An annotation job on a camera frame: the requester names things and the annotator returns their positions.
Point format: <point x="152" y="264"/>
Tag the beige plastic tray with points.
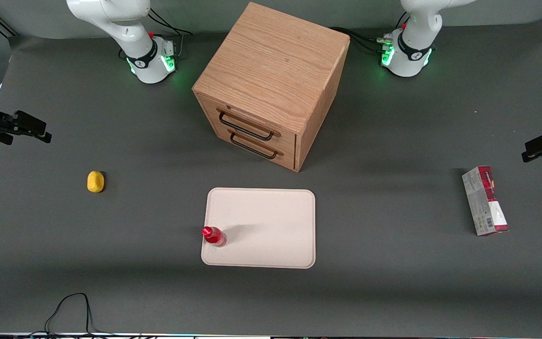
<point x="266" y="226"/>

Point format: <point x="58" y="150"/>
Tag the red coke bottle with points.
<point x="214" y="237"/>

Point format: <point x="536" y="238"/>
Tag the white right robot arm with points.
<point x="130" y="33"/>

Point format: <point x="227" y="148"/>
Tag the red and grey carton box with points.
<point x="485" y="202"/>

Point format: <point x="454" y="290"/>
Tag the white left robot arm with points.
<point x="414" y="28"/>

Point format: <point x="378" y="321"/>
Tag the black aluminium frame rail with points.
<point x="5" y="27"/>

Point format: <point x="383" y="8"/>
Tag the yellow lemon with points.
<point x="95" y="181"/>

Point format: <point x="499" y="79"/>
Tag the wooden drawer cabinet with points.
<point x="271" y="56"/>

